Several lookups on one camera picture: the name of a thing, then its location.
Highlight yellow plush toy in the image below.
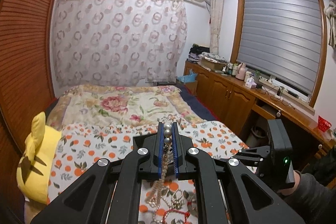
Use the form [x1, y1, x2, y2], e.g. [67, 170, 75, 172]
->
[17, 112, 62, 204]

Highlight floral bed quilt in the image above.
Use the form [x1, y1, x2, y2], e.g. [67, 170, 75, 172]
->
[47, 84, 216, 130]

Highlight brown louvered wardrobe door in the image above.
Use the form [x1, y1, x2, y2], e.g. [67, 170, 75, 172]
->
[1, 0, 55, 215]

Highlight gold clasp pearl bracelet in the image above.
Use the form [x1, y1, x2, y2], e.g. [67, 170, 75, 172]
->
[167, 187, 190, 210]

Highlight black camera box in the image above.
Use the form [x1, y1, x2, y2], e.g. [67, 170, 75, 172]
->
[268, 119, 295, 190]

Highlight red plastic basket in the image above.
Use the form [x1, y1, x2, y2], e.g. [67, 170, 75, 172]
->
[318, 115, 331, 132]

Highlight red cord bracelet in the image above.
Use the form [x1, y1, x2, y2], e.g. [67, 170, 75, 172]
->
[161, 207, 191, 224]

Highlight person's right hand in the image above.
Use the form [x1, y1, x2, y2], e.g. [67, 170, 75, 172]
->
[278, 170, 301, 196]

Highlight wooden sideboard cabinet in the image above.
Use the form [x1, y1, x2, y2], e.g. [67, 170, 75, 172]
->
[184, 61, 335, 159]

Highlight blue gift bag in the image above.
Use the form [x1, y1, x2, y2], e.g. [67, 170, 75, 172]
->
[177, 69, 198, 84]

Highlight white pearl necklace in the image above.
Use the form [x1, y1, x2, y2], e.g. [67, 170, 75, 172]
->
[145, 122, 185, 224]

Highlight pink circle pattern curtain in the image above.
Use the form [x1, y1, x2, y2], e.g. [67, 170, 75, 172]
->
[51, 0, 188, 88]

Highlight cream lace window curtain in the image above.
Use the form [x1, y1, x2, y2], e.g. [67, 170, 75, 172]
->
[210, 0, 224, 55]

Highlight grey window blind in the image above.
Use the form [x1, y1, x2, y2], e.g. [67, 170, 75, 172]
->
[238, 0, 322, 96]

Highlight pink kettle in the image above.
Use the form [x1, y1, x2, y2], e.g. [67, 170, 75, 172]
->
[235, 63, 246, 81]

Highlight grey sleeve forearm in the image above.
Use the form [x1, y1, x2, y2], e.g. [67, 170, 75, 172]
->
[282, 171, 335, 223]

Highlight orange print white blanket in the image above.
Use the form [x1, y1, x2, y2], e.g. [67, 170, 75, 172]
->
[48, 121, 247, 223]

